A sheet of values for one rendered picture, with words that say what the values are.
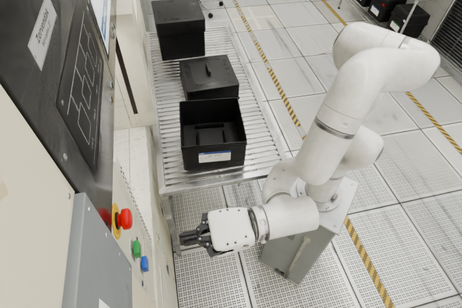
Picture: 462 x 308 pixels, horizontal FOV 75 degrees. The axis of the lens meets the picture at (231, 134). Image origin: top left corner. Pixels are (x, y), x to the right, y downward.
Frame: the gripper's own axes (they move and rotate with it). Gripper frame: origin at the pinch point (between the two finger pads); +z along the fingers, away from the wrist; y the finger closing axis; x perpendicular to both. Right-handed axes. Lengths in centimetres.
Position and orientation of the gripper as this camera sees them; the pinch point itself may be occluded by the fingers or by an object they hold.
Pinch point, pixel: (188, 238)
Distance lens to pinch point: 75.8
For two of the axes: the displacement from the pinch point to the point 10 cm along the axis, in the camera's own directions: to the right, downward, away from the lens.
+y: -2.3, -7.4, 6.3
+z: -9.7, 1.5, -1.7
